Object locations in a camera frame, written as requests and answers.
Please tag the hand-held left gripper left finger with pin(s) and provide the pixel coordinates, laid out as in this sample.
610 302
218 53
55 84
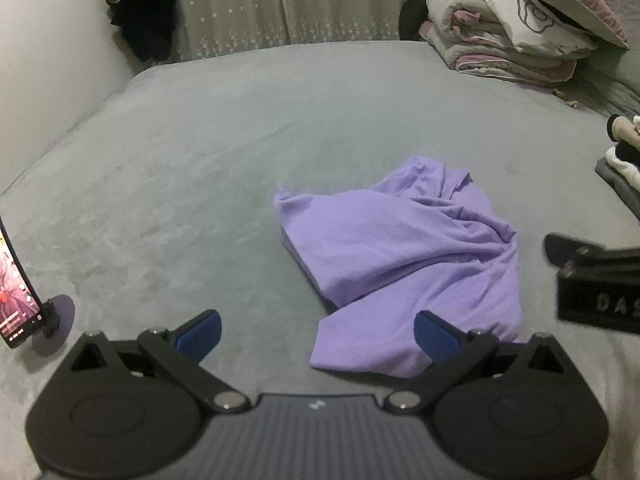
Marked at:
200 335

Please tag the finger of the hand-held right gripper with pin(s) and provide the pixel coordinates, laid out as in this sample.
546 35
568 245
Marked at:
565 250

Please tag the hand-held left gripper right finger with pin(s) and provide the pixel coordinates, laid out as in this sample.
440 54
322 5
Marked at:
437 337

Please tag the purple garment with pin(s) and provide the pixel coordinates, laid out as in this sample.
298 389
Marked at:
400 260

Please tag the white folded garment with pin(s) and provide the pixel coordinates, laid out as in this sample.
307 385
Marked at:
627 170

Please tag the beige and black soft item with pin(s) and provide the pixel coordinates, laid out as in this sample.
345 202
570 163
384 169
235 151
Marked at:
625 130

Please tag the round-based phone stand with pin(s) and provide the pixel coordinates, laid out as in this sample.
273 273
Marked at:
62 310

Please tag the small beige trinket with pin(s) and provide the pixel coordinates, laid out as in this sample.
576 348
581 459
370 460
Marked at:
572 105

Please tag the smartphone with lit screen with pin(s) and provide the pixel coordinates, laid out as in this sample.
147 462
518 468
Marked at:
17 305

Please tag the folded floral quilt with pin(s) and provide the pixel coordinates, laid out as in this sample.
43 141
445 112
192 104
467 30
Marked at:
480 35

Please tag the dark round object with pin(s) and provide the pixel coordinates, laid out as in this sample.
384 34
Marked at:
411 17

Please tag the black hanging clothing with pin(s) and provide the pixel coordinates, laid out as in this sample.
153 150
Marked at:
145 20

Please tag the grey star-patterned curtain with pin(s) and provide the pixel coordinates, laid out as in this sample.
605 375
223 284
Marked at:
300 0

